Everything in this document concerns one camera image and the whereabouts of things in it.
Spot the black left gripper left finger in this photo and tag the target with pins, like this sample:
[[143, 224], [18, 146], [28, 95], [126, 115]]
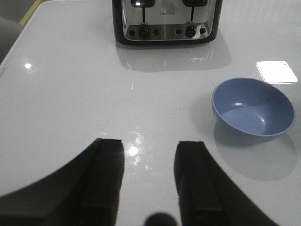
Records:
[[83, 192]]

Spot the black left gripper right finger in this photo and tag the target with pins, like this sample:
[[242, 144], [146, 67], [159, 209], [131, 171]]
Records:
[[207, 196]]

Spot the blue bowl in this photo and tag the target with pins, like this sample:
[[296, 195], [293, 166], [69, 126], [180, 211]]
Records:
[[251, 110]]

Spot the black and chrome toaster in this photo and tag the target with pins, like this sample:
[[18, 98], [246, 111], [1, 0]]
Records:
[[165, 22]]

